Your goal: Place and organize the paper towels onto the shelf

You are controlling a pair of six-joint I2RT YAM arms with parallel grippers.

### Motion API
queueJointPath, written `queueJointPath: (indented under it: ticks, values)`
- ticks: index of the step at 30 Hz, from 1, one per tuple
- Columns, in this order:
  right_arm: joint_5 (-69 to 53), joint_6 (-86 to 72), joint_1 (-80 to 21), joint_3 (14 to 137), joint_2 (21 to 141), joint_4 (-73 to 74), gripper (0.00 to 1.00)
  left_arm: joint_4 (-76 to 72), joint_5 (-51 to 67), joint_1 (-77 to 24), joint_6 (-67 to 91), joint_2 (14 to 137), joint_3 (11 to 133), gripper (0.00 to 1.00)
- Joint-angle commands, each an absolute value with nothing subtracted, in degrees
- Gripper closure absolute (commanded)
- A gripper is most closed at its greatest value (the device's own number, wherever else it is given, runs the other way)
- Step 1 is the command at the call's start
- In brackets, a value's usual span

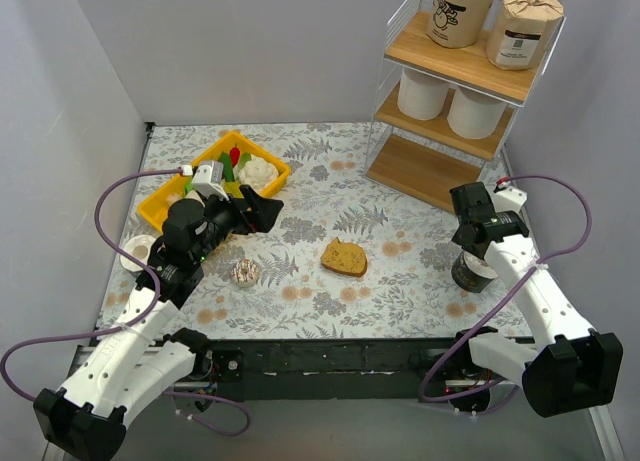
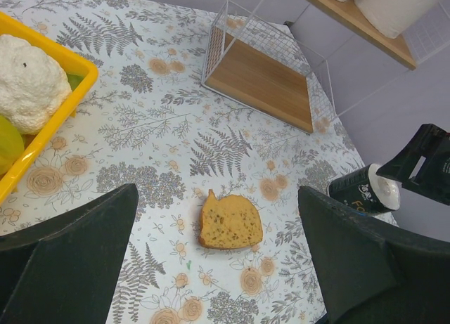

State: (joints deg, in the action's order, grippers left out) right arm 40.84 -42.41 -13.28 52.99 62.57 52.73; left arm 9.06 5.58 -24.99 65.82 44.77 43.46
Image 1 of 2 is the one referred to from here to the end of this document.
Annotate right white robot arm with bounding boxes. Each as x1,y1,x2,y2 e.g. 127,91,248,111
450,182,623,417

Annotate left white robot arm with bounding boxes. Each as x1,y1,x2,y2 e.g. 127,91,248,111
33,185,284,460

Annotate green leafy vegetable toy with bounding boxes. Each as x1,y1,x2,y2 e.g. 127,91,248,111
184,150,254,195

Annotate white cauliflower toy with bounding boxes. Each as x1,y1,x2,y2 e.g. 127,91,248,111
236,155,279,192

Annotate red chili pepper toy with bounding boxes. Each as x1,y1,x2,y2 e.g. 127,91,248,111
229,146,241,167

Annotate yellow plastic bin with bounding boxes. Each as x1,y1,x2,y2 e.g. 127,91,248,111
137,131,291,231

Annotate yellow green pepper toy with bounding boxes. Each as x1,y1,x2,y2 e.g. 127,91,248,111
223,182,244,198

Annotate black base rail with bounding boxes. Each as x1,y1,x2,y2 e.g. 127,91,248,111
163,328,523,412

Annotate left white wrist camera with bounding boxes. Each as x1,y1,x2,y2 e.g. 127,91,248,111
181,161,229,201

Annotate white wire wooden shelf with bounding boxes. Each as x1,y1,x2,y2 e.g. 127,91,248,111
365,0,565,211

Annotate white paper towel roll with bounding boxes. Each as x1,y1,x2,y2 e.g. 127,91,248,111
447,87,507,139
397,68,449,121

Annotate white paper towel roll back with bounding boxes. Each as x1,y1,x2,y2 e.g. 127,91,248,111
447,87,507,139

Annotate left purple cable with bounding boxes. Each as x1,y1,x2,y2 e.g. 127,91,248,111
0,168,251,438

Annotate white paper towel roll front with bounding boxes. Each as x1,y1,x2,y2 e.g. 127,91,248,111
397,68,449,121

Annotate cat shaped bread slice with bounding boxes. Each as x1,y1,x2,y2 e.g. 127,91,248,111
320,238,368,277

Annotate brown roll with label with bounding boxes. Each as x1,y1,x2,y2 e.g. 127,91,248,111
485,0,564,70

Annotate dark wrapped paper roll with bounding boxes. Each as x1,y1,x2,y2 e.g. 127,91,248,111
451,251,498,293

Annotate white paper roll left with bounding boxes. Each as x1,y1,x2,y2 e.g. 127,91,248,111
118,234,156,274

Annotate brown roll with drawing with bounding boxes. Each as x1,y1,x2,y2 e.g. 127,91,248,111
426,0,494,49

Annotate white garlic toy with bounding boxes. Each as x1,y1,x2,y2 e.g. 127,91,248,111
166,190,204,207

